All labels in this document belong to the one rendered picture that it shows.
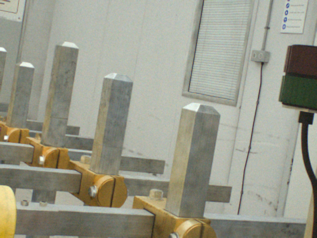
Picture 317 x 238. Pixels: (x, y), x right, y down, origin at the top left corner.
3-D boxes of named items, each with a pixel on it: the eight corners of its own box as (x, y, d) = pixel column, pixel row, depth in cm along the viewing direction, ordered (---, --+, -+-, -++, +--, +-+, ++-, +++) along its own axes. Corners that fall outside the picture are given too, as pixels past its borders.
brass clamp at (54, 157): (48, 163, 134) (51, 139, 134) (71, 177, 122) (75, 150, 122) (18, 161, 131) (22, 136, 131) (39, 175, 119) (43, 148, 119)
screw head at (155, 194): (158, 197, 89) (160, 188, 89) (166, 201, 87) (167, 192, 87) (144, 196, 88) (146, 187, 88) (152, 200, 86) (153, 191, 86)
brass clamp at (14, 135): (14, 144, 156) (18, 122, 156) (31, 153, 144) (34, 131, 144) (-12, 141, 153) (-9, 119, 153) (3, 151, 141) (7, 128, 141)
